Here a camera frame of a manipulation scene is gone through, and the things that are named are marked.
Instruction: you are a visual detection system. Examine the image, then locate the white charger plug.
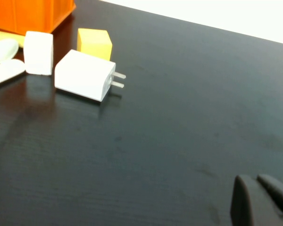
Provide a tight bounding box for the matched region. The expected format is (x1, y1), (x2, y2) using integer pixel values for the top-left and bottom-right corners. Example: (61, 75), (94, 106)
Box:
(54, 48), (127, 103)

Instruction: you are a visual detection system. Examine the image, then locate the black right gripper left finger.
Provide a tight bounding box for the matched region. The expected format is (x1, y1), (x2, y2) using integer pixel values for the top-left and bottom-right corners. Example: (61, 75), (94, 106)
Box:
(230, 174), (283, 226)

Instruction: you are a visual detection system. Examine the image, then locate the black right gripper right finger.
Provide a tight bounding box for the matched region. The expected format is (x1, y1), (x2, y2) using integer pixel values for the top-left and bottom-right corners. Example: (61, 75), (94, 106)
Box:
(257, 173), (283, 221)

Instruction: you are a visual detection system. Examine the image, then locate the white plastic knife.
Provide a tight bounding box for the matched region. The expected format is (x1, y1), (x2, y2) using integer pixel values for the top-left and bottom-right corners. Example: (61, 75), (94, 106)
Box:
(0, 58), (26, 88)

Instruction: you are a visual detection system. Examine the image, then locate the yellow plastic knife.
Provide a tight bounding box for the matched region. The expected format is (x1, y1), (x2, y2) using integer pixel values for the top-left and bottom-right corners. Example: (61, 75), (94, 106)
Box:
(0, 28), (25, 49)

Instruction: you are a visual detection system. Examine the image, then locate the white foam cube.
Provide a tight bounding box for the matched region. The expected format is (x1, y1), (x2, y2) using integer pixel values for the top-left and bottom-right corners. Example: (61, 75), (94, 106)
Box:
(23, 30), (54, 76)

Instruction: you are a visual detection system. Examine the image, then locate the yellow foam cube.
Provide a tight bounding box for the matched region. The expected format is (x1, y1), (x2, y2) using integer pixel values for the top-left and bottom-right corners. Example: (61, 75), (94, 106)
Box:
(77, 28), (113, 61)

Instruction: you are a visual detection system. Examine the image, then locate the orange plastic cutlery holder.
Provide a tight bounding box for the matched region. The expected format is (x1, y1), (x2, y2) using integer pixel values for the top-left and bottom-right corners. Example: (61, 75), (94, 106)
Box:
(0, 0), (76, 36)

